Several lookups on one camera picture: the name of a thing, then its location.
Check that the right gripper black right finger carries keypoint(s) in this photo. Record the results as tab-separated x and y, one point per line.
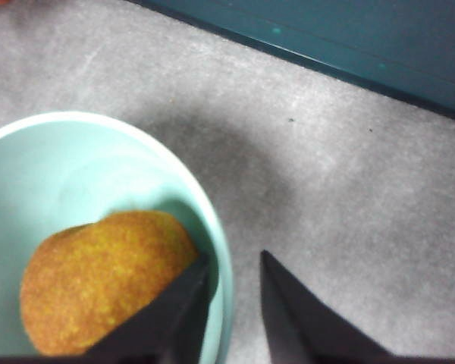
295	326

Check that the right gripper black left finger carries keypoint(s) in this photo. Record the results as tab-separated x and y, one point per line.
167	322

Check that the orange-brown kiwi fruit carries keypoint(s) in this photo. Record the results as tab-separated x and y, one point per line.
98	273

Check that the teal ceramic bowl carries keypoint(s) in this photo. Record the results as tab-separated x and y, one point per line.
60	182

